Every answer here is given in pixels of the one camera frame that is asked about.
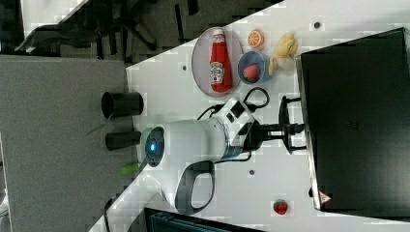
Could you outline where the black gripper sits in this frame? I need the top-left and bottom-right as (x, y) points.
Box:
(240, 119), (306, 154)

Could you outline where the black toaster oven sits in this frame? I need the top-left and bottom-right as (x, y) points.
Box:
(297, 28), (410, 221)

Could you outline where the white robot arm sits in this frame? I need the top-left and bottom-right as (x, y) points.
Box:
(104, 97), (305, 217)

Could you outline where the pink strawberry toy in bowl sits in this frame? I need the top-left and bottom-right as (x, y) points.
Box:
(243, 64), (260, 82)

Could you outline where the red ketchup bottle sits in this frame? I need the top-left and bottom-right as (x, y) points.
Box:
(209, 29), (232, 93)

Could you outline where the blue bowl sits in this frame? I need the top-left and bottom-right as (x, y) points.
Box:
(237, 51), (270, 85)

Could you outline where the red strawberry toy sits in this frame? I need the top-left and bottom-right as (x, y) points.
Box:
(273, 200), (288, 216)

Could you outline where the peeled banana toy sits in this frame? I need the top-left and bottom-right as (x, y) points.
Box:
(268, 32), (299, 75)

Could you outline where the orange slice toy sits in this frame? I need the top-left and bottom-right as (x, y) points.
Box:
(248, 29), (264, 48)

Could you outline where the grey round plate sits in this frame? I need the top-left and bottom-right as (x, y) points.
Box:
(191, 27), (243, 98)

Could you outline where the large black cup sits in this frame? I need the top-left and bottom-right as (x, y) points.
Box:
(101, 92), (144, 119)

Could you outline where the small black cup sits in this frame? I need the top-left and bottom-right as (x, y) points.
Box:
(105, 131), (141, 151)

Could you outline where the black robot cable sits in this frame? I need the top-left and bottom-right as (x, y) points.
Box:
(196, 86), (271, 121)

